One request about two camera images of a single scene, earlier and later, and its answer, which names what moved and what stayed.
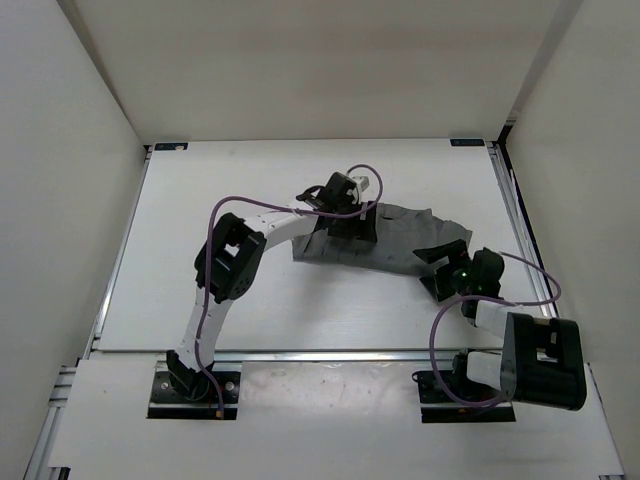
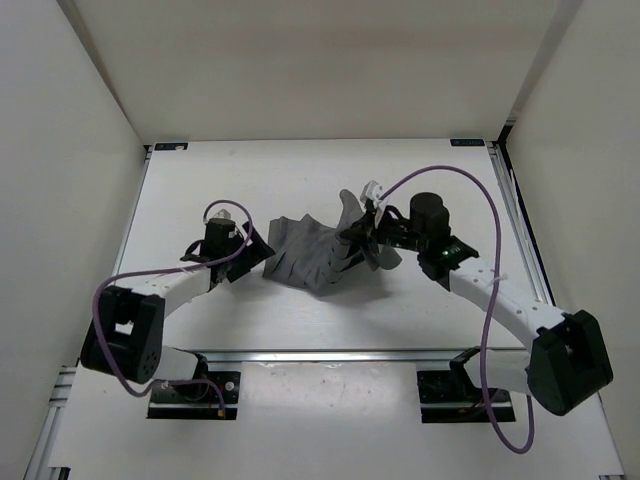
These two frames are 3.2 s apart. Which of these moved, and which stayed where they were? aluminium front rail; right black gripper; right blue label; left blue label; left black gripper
Moved: right black gripper; left black gripper
Stayed: aluminium front rail; left blue label; right blue label
